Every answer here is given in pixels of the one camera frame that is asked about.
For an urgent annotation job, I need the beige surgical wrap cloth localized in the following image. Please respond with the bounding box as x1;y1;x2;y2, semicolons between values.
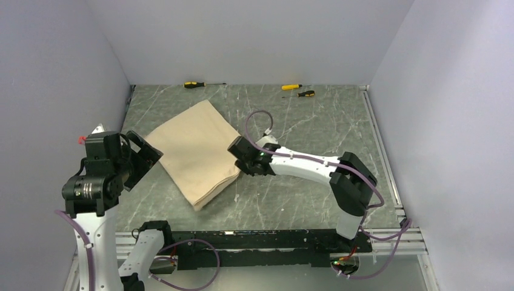
146;101;241;211

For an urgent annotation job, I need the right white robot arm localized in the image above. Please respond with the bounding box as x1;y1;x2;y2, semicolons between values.
227;136;377;252

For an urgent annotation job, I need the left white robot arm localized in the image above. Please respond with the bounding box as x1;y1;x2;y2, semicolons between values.
57;124;175;290

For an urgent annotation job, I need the yellow black screwdriver left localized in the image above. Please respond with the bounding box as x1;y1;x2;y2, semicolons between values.
183;81;226;89

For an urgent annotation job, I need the black yellow short screwdriver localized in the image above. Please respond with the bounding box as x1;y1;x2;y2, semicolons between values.
282;90;315;98

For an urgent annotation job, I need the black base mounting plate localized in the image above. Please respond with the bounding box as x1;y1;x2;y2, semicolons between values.
158;229;372;270

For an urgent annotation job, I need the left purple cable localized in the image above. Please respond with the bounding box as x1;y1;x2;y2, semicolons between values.
55;209;221;291

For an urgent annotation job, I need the right side aluminium rail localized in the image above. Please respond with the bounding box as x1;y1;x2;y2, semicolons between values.
359;85;406;222

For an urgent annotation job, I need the aluminium rail frame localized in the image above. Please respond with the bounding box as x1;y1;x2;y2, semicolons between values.
64;228;429;291

